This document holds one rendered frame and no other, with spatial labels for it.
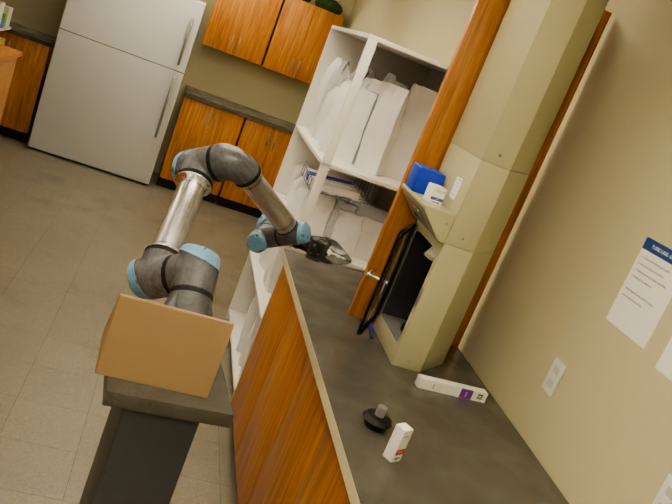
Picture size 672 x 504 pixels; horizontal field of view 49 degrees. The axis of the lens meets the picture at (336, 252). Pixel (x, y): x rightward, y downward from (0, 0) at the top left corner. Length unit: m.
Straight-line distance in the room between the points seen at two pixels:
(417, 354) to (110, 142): 5.15
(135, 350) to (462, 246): 1.16
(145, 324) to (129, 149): 5.51
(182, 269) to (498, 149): 1.10
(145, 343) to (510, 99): 1.35
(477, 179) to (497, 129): 0.17
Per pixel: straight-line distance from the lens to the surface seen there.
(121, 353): 1.88
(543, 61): 2.46
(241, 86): 7.85
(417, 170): 2.62
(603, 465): 2.26
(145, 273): 2.06
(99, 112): 7.26
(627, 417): 2.21
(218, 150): 2.25
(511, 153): 2.47
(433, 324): 2.58
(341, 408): 2.16
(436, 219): 2.44
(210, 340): 1.87
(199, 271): 1.96
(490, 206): 2.49
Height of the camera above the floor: 1.87
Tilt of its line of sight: 15 degrees down
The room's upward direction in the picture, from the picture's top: 22 degrees clockwise
